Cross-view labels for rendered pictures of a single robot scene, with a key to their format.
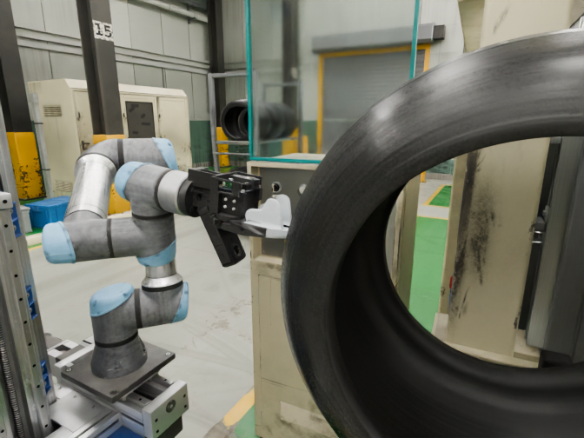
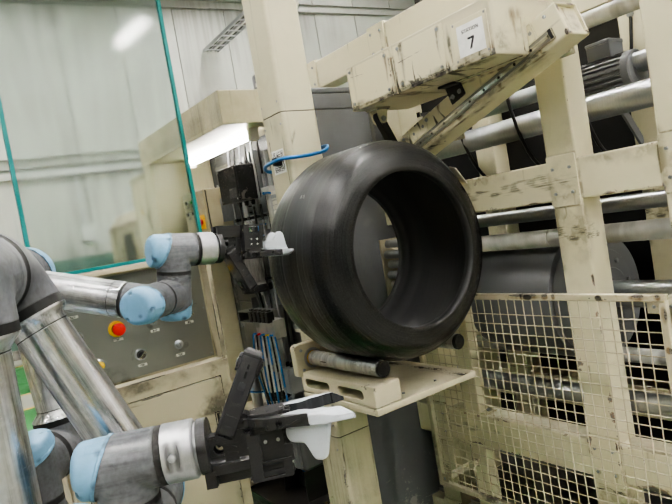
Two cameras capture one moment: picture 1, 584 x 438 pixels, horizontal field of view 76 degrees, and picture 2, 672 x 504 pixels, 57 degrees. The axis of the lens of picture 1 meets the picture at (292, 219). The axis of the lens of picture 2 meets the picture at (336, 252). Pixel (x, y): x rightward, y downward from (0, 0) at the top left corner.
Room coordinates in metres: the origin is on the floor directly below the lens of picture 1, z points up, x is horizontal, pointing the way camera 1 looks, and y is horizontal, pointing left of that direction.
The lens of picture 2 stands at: (-0.32, 1.27, 1.30)
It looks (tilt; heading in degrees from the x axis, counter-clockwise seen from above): 3 degrees down; 300
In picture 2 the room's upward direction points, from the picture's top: 10 degrees counter-clockwise
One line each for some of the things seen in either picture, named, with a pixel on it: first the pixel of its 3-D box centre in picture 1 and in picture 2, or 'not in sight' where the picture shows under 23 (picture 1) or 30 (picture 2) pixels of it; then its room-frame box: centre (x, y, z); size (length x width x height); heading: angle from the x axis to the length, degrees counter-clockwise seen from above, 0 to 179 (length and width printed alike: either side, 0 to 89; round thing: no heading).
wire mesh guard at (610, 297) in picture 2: not in sight; (529, 409); (0.16, -0.52, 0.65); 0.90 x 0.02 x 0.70; 155
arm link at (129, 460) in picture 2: not in sight; (122, 465); (0.33, 0.76, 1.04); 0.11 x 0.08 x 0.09; 36
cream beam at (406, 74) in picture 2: not in sight; (440, 62); (0.26, -0.54, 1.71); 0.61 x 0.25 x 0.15; 155
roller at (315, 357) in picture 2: not in sight; (345, 362); (0.56, -0.20, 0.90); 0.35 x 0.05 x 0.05; 155
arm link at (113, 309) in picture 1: (116, 310); (31, 466); (0.97, 0.50, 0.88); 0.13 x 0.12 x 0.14; 111
